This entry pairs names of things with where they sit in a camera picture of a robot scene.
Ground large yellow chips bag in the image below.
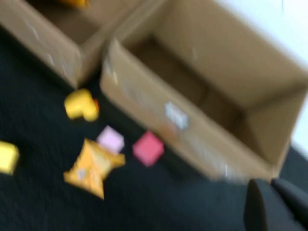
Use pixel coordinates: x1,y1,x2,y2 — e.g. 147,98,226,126
54,0,90,9

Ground cardboard box with F2 print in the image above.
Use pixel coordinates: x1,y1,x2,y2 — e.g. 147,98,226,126
0,0,167,90

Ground small orange snack bag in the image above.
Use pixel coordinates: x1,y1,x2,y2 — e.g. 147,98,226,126
63,139,126,201

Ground cardboard box with white label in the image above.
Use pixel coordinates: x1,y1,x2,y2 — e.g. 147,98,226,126
100,0,308,181

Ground white handwritten label sticker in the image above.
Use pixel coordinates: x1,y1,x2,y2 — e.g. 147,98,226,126
164,102,189,130

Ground yellow foam cube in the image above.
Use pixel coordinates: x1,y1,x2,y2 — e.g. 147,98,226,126
0,141,20,176

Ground yellow rubber duck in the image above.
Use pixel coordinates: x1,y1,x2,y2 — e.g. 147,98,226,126
64,88,100,122

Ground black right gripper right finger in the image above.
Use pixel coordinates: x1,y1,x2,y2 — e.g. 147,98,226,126
271,178,308,231

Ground pink foam cube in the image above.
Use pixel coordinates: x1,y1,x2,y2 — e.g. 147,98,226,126
131,130,166,167

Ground lilac foam cube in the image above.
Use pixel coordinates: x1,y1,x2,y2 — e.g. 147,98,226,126
97,125,125,153

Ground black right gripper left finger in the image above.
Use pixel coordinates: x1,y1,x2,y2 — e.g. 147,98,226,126
244,179,274,231

